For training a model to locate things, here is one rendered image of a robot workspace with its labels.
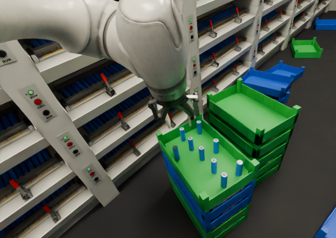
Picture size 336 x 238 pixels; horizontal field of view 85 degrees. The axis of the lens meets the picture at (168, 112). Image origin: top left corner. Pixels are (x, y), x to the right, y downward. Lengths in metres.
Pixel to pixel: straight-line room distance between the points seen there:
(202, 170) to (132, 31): 0.51
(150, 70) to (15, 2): 0.19
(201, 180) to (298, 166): 0.63
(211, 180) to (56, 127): 0.54
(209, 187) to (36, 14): 0.58
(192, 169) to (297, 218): 0.51
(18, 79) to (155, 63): 0.45
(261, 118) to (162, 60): 0.64
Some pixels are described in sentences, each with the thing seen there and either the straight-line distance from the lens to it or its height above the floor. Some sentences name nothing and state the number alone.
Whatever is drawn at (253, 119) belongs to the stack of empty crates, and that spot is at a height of 0.32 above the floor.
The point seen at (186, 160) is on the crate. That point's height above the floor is 0.32.
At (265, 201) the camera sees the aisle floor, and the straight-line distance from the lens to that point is 1.00.
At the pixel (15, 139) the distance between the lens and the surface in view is 0.77.
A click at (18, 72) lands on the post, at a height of 0.73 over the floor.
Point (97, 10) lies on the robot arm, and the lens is 0.37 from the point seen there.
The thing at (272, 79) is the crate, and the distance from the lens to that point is 1.60.
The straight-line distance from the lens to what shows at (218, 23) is 1.28.
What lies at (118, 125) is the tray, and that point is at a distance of 0.90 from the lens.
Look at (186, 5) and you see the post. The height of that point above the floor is 0.73.
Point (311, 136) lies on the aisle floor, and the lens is 1.32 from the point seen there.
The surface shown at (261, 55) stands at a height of 0.13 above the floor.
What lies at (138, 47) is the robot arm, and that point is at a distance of 0.28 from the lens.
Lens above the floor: 0.88
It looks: 38 degrees down
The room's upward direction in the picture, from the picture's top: 12 degrees counter-clockwise
